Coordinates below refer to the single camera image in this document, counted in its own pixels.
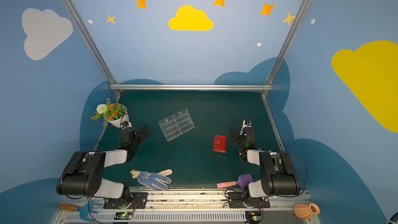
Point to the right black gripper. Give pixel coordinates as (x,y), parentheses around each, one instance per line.
(238,135)

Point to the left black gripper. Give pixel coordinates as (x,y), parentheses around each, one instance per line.
(138,134)

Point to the red card holder wallet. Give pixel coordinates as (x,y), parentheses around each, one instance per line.
(220,144)

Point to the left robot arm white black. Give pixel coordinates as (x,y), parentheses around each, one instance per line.
(83,175)

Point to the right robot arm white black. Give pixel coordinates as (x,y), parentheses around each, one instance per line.
(277,173)

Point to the clear acrylic card organizer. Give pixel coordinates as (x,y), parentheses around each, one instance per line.
(176,125)

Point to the white pot with flowers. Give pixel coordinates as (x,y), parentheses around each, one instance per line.
(113,113)

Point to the purple pink toy shovel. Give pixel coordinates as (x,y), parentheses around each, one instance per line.
(242,181)

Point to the blue dotted work glove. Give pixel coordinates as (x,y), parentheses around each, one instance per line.
(155,181)

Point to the horizontal aluminium back bar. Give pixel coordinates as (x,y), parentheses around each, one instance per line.
(148,87)

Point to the right green circuit board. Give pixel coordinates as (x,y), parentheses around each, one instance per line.
(253,217)

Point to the green circuit board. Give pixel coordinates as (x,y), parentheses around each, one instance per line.
(253,217)
(123,216)

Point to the left green circuit board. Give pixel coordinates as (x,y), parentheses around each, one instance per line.
(123,216)

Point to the terracotta clay vase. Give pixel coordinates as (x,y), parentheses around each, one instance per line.
(306,211)

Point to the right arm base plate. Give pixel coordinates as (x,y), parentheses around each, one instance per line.
(241,200)

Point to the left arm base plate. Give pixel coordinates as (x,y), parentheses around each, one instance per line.
(136,200)

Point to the aluminium rail frame front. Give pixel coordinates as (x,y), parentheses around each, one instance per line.
(188,206)

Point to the blue fork wooden handle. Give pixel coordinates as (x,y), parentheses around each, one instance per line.
(85,212)

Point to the right diagonal aluminium post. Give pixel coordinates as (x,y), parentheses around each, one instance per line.
(294,27)

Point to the diagonal aluminium post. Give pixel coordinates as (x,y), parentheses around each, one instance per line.
(294,27)
(79,23)

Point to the left diagonal aluminium post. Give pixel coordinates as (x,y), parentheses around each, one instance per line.
(79,23)

